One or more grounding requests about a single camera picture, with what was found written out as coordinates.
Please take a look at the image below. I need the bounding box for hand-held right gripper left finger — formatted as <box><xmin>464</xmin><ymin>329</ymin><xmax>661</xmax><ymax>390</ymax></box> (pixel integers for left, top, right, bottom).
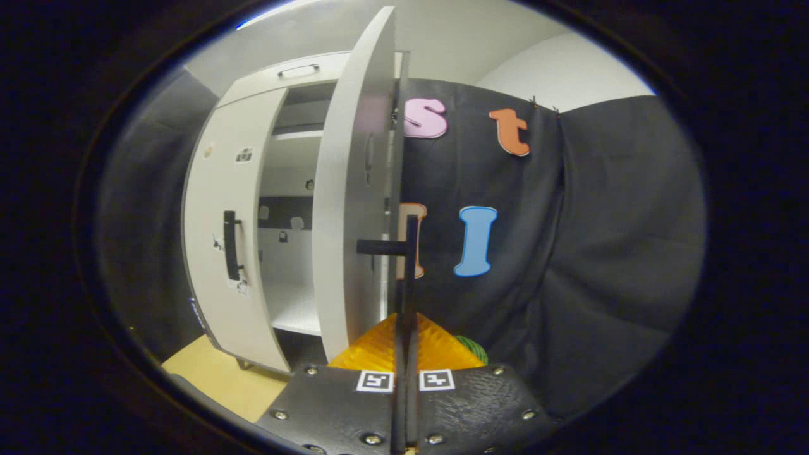
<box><xmin>256</xmin><ymin>281</ymin><xmax>407</xmax><ymax>455</ymax></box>

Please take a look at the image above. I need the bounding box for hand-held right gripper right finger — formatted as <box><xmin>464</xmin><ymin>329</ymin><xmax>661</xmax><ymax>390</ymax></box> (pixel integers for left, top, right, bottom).
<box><xmin>406</xmin><ymin>281</ymin><xmax>558</xmax><ymax>455</ymax></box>

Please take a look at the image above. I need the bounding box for grey double-door shoe cabinet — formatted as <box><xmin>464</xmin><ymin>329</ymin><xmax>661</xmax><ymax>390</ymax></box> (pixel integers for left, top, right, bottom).
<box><xmin>182</xmin><ymin>51</ymin><xmax>411</xmax><ymax>373</ymax></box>

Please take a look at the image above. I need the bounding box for black door handle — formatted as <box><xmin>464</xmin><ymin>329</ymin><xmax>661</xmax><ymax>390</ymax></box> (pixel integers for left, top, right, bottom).
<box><xmin>357</xmin><ymin>215</ymin><xmax>419</xmax><ymax>282</ymax></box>
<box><xmin>223</xmin><ymin>210</ymin><xmax>244</xmax><ymax>282</ymax></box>

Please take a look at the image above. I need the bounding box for grey shoe cabinet door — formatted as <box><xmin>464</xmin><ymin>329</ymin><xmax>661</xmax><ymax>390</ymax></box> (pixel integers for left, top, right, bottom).
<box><xmin>312</xmin><ymin>5</ymin><xmax>398</xmax><ymax>364</ymax></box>
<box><xmin>183</xmin><ymin>87</ymin><xmax>291</xmax><ymax>373</ymax></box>

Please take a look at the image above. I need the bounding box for grey cabinet drawer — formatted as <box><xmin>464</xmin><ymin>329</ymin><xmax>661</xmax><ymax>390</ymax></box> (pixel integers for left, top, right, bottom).
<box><xmin>217</xmin><ymin>52</ymin><xmax>351</xmax><ymax>108</ymax></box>

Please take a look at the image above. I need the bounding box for green red watermelon toy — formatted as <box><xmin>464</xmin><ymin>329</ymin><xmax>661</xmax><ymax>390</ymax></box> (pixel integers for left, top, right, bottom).
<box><xmin>455</xmin><ymin>335</ymin><xmax>489</xmax><ymax>366</ymax></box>

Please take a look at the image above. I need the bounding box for black backdrop cloth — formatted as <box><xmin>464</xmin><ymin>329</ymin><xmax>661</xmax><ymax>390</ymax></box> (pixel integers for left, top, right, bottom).
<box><xmin>95</xmin><ymin>66</ymin><xmax>707</xmax><ymax>418</ymax></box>

